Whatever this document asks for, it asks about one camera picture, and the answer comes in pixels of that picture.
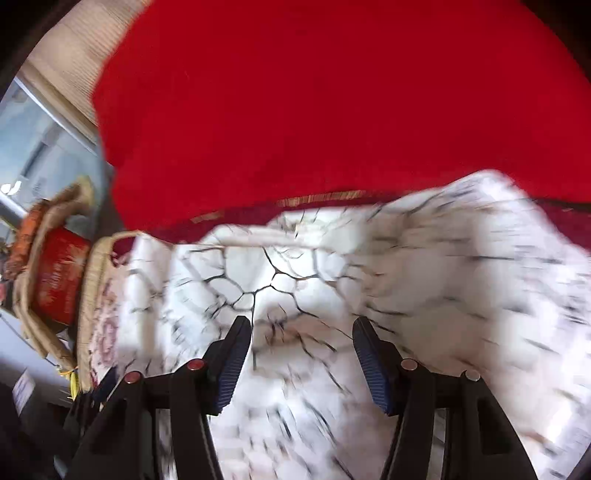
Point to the floral red beige blanket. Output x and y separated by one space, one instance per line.
104 332

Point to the beige dotted curtain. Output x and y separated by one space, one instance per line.
74 46

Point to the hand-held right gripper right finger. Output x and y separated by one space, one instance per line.
374 369

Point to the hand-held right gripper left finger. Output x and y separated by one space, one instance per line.
231 369

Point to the red sofa blanket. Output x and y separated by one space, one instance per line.
323 115

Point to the red cardboard box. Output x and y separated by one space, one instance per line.
60 277

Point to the beige quilted jacket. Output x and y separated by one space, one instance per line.
41 337

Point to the white black-veined coat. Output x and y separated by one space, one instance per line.
286 258

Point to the orange black patterned cloth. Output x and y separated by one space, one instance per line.
25 240

